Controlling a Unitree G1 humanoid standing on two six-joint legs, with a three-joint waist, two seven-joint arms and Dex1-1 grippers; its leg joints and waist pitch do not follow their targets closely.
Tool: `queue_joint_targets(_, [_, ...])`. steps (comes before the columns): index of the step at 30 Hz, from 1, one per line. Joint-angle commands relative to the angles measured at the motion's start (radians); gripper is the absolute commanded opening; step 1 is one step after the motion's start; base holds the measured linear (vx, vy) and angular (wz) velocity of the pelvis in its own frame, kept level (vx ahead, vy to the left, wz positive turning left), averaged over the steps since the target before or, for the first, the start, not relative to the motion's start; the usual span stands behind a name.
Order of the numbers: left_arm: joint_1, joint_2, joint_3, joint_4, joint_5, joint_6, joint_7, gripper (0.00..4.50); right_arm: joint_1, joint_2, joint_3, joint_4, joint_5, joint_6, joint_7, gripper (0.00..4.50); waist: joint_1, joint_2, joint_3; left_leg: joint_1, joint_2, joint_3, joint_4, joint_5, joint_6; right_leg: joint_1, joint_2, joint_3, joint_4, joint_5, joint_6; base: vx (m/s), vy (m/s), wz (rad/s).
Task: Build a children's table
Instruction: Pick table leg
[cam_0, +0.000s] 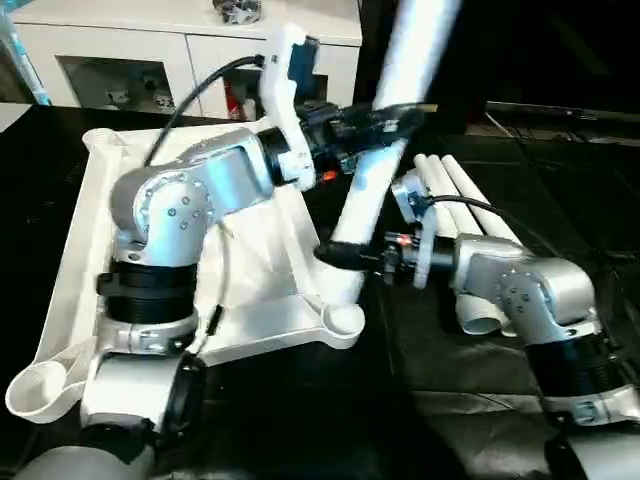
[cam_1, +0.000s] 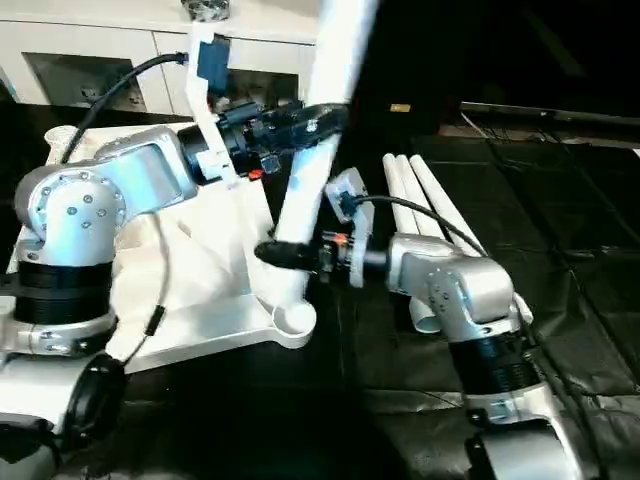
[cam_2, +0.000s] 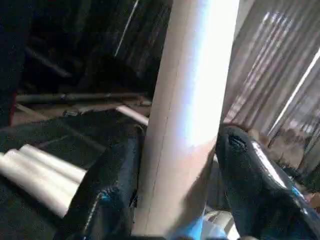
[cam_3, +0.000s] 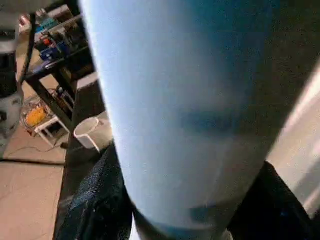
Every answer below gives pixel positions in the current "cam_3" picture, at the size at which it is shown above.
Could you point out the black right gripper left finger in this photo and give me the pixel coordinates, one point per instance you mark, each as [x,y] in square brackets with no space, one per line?
[97,200]

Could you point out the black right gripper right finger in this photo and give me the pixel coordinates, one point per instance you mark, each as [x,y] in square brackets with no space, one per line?
[272,205]

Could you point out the white plastic table top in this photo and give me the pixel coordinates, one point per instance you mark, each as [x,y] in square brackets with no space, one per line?
[92,132]

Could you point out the white plastic table leg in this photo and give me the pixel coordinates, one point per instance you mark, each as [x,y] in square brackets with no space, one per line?
[185,110]

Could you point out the white basket with yellow item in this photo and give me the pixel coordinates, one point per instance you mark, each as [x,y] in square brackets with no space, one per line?
[37,117]

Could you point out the black shelf rack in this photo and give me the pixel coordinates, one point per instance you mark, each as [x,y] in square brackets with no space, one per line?
[50,90]

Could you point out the white and black machine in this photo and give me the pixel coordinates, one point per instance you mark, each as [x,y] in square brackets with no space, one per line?
[9,100]

